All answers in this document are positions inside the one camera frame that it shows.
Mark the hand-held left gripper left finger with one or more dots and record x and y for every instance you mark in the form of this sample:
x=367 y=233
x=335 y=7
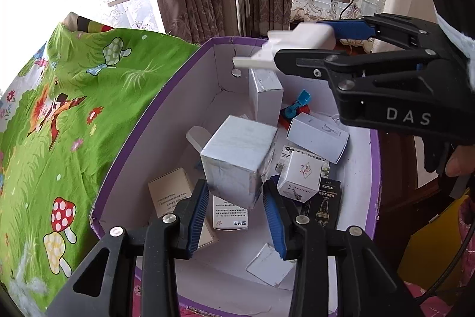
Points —
x=196 y=220

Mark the plain white box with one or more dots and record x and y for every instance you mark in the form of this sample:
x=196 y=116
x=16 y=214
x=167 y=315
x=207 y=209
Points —
x=267 y=265

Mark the black box bottle print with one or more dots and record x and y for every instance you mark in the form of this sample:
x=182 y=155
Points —
x=326 y=205

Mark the green printed cartoon blanket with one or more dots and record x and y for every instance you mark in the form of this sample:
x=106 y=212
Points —
x=92 y=109

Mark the white fluff tuft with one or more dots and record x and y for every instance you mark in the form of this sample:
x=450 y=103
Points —
x=26 y=287

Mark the white box calligraphy logo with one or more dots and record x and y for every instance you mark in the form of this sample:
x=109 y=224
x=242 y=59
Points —
x=315 y=138

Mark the white box blue text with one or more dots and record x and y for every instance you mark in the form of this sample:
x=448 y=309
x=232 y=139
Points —
x=230 y=216

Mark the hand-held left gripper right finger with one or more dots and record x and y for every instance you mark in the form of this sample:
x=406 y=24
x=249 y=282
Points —
x=276 y=224

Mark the red blue toy truck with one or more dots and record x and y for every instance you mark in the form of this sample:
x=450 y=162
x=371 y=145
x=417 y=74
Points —
x=293 y=111

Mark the pink floral fabric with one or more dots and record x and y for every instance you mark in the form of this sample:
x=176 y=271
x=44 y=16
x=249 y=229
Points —
x=468 y=224

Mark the squat scuffed white box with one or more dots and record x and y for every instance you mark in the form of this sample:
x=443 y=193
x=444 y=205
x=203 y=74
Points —
x=237 y=157

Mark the white power adapter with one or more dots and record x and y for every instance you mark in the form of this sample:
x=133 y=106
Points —
x=304 y=36

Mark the cream box black text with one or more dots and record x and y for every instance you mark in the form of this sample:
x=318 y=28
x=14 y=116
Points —
x=167 y=190

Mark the yellow container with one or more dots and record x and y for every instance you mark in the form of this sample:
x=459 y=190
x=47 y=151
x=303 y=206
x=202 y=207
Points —
x=434 y=239

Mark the dark wooden cabinet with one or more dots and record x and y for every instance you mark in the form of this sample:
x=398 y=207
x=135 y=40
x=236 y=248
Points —
x=397 y=172

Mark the person's right hand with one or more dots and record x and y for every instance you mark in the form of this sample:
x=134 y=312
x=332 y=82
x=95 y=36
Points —
x=460 y=161

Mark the tall scuffed white box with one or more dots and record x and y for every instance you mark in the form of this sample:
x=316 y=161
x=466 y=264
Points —
x=265 y=98

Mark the purple edged cardboard storage box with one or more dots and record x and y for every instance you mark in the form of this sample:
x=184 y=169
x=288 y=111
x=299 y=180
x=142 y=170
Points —
x=156 y=138

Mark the white cube box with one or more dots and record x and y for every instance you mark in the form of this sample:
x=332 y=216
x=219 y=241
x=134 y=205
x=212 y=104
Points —
x=298 y=172

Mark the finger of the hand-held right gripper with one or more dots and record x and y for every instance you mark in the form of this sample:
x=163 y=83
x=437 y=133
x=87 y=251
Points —
x=297 y=60
x=352 y=29

